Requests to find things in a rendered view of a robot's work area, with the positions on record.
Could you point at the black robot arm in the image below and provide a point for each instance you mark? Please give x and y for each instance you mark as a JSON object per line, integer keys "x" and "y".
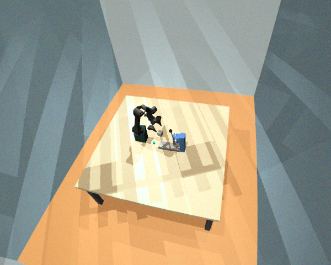
{"x": 137, "y": 129}

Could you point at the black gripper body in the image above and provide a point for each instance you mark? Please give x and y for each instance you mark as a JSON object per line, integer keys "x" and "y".
{"x": 150, "y": 127}

